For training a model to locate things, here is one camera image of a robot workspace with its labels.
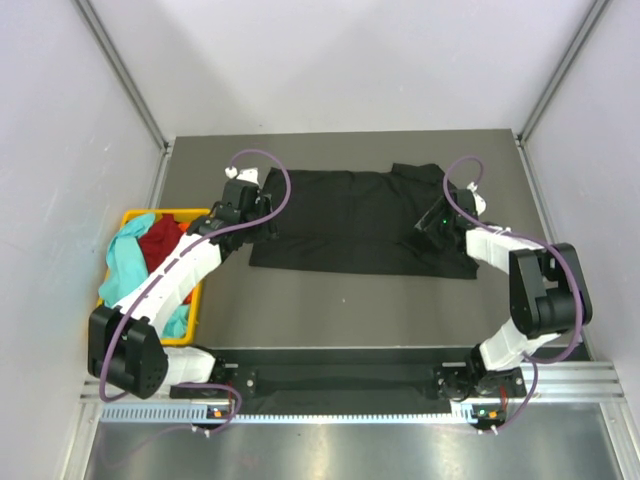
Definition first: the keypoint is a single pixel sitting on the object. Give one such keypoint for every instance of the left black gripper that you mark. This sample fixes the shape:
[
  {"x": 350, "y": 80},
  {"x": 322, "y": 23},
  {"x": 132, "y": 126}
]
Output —
[{"x": 267, "y": 232}]

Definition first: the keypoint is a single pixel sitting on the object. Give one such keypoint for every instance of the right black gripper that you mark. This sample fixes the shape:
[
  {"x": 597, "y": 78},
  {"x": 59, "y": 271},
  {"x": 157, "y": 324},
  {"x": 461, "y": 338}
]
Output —
[{"x": 429, "y": 225}]

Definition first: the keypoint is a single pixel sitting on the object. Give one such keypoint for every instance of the black t-shirt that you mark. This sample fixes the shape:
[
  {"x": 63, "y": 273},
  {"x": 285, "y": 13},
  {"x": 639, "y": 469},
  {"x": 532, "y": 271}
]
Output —
[{"x": 360, "y": 223}]

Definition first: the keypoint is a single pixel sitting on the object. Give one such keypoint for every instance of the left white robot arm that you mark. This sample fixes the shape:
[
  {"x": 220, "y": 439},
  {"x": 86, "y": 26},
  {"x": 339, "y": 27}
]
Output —
[{"x": 124, "y": 341}]

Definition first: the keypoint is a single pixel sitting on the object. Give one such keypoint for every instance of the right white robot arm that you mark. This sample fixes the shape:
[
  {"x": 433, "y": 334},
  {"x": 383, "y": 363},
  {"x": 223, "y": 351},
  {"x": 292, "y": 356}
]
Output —
[{"x": 548, "y": 296}]

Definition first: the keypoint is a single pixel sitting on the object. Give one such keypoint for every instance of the yellow plastic bin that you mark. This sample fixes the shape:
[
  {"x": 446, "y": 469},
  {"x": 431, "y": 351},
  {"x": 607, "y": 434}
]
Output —
[{"x": 180, "y": 328}]

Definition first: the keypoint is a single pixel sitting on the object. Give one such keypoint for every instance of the dark red t-shirt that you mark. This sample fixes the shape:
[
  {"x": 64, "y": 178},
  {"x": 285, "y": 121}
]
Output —
[{"x": 160, "y": 240}]

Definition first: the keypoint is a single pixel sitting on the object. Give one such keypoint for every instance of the teal t-shirt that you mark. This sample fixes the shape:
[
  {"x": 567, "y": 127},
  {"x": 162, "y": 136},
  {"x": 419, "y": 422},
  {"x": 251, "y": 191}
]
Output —
[{"x": 127, "y": 268}]

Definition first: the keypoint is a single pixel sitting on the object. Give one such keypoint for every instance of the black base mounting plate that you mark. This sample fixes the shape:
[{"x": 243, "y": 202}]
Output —
[{"x": 357, "y": 380}]

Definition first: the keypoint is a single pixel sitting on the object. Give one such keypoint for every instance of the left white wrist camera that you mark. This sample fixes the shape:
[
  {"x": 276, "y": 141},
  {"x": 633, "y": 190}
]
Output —
[{"x": 250, "y": 175}]

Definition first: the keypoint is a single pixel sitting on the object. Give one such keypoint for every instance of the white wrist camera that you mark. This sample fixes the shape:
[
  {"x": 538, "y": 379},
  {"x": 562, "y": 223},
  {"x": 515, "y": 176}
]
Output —
[
  {"x": 480, "y": 203},
  {"x": 250, "y": 175}
]

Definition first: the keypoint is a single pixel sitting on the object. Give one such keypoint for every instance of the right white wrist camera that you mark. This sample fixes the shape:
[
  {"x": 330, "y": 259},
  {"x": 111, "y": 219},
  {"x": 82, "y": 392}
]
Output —
[{"x": 480, "y": 203}]

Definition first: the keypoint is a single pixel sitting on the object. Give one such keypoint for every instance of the slotted grey cable duct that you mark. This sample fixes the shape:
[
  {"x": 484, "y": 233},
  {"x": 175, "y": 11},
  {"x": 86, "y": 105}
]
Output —
[{"x": 140, "y": 413}]

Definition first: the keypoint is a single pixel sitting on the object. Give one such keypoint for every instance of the left aluminium frame post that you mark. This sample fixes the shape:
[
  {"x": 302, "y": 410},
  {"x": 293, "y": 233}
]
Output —
[{"x": 95, "y": 25}]

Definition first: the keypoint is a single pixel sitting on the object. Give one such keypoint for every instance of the aluminium frame post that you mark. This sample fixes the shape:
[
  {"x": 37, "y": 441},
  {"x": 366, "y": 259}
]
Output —
[
  {"x": 95, "y": 25},
  {"x": 588, "y": 24}
]

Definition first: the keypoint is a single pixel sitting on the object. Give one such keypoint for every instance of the right aluminium frame post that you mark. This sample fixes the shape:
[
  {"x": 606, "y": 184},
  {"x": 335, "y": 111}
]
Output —
[{"x": 588, "y": 24}]

